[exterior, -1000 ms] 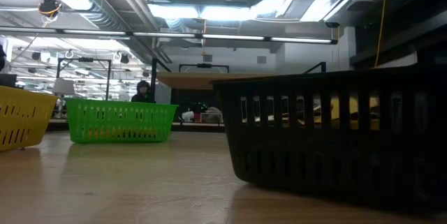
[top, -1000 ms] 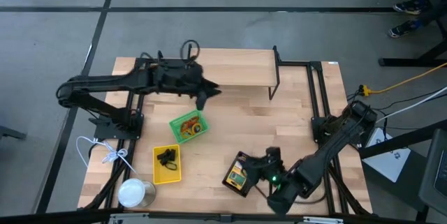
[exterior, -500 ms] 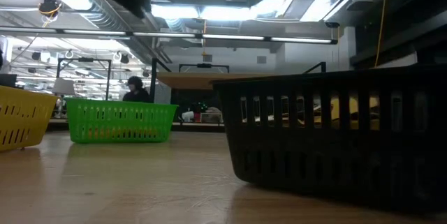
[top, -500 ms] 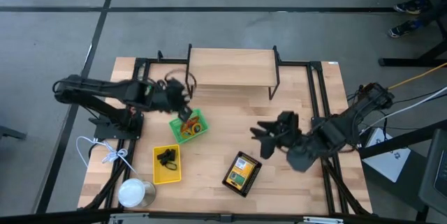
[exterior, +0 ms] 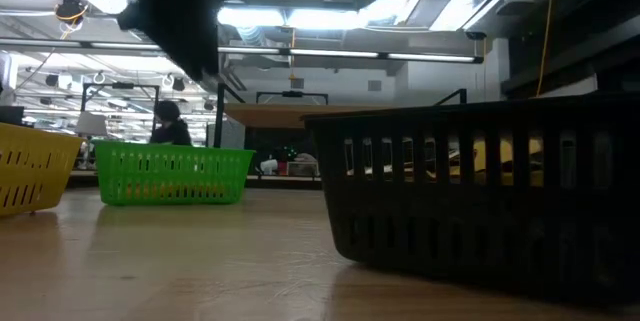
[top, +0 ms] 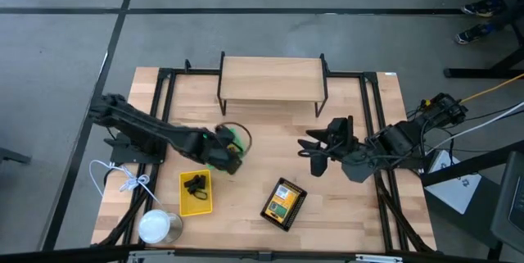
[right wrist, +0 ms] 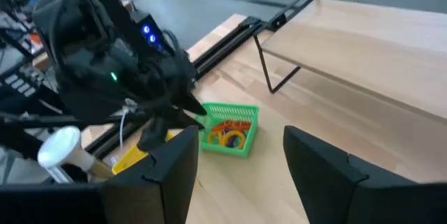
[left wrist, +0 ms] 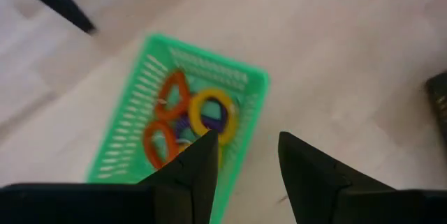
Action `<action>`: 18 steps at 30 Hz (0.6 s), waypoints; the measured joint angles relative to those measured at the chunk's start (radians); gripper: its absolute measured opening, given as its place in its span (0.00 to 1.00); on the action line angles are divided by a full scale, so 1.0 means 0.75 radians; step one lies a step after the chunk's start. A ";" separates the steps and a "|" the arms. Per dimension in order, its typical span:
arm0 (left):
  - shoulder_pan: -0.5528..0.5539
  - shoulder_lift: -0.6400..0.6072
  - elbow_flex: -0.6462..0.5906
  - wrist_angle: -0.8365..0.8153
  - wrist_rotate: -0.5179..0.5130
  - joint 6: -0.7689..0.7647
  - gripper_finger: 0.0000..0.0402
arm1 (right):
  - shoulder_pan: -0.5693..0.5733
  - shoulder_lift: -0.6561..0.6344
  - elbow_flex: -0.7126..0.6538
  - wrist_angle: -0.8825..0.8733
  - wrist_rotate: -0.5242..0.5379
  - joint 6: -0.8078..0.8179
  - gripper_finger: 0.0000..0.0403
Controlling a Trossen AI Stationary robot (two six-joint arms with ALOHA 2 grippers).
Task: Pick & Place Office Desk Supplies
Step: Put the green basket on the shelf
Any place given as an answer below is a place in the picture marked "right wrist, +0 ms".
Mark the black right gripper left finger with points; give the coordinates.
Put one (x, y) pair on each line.
(164, 182)

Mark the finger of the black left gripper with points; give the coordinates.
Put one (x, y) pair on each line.
(190, 103)
(153, 136)

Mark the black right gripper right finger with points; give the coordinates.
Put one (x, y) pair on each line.
(317, 182)

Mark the yellow plastic basket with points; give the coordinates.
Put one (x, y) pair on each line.
(131, 157)

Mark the green plastic basket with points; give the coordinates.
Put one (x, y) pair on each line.
(227, 111)

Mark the orange coil wristband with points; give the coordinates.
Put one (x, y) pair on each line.
(244, 125)
(221, 126)

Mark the yellow coil wristband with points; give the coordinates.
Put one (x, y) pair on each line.
(211, 137)
(242, 138)

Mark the purple coil wristband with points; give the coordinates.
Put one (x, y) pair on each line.
(228, 140)

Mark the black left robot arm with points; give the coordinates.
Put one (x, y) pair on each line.
(87, 88)

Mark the black aluminium table frame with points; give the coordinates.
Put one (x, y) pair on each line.
(227, 47)

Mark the wooden shelf riser black frame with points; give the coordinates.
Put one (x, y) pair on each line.
(366, 53)

